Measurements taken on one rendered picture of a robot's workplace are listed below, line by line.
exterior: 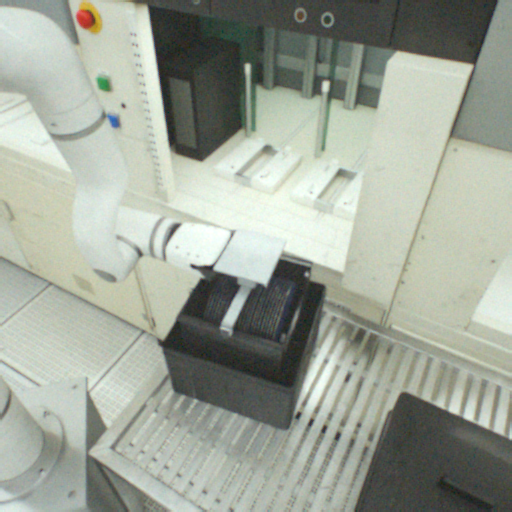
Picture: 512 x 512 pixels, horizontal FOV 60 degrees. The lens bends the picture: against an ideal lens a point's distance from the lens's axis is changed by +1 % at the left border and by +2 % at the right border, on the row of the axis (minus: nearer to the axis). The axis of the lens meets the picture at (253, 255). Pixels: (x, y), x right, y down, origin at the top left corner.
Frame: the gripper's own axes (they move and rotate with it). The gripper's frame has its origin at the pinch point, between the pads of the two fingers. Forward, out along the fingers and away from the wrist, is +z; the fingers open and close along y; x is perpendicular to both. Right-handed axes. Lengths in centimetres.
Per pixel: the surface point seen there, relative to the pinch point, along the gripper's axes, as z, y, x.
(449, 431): 42.3, 7.5, -22.6
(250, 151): -24, -66, -19
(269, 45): -36, -119, -4
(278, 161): -13, -63, -19
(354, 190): 12, -56, -18
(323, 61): -14, -121, -8
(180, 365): -9.6, 13.6, -20.4
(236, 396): 2.4, 13.6, -25.3
